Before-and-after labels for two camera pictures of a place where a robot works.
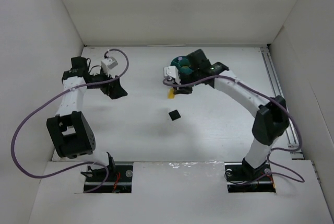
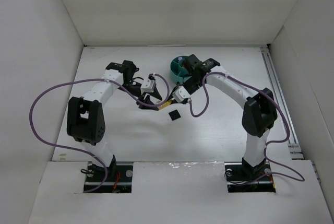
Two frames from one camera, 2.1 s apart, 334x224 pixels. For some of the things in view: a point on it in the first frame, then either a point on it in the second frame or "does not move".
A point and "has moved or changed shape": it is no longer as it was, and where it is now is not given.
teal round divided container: (183, 65) does not move
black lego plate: (174, 115) does not move
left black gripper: (111, 88) -> (144, 98)
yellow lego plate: (170, 94) has moved or changed shape
